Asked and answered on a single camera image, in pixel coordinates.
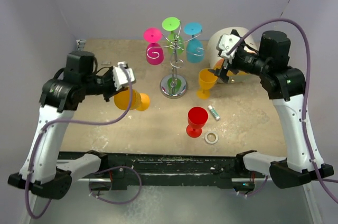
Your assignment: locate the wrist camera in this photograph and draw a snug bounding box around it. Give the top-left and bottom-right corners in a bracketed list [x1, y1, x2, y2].
[217, 34, 240, 63]
[112, 61, 136, 91]

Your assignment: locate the white round drawer box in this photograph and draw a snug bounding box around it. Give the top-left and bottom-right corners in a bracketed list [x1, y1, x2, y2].
[206, 26, 258, 85]

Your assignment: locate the black base frame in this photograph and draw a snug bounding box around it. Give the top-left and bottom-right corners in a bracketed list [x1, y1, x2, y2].
[57, 151, 267, 191]

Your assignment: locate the pink plastic wine glass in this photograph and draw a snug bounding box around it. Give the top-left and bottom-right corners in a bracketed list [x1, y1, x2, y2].
[143, 27, 164, 66]

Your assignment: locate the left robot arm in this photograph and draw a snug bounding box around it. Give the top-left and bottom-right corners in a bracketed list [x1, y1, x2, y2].
[8, 51, 128, 200]

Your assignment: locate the white tape roll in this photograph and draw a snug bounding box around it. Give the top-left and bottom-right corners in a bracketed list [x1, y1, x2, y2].
[204, 131, 219, 145]

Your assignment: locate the chrome wine glass rack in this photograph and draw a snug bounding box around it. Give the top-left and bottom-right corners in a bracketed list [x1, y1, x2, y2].
[158, 21, 191, 99]

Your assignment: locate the orange wine glass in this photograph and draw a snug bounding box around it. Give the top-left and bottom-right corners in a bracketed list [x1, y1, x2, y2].
[114, 89, 151, 111]
[196, 68, 218, 100]

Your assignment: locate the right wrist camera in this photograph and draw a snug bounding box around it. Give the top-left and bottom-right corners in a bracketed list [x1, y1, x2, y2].
[217, 34, 240, 63]

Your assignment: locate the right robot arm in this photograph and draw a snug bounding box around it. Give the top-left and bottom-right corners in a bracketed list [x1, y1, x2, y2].
[212, 29, 334, 189]

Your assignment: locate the red plastic wine glass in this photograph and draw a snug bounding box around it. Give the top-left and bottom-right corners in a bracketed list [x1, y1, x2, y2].
[186, 106, 208, 138]

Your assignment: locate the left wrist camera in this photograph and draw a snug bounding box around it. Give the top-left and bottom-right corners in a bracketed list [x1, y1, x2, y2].
[112, 61, 136, 91]

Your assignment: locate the blue plastic wine glass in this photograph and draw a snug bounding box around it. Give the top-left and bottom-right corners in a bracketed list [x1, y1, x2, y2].
[183, 22, 204, 63]

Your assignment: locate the green plastic wine glass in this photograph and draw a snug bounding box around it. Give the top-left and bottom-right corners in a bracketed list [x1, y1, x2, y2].
[162, 16, 184, 55]

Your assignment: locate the white green glue stick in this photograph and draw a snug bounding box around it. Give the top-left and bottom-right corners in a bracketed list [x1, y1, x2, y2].
[208, 105, 220, 121]

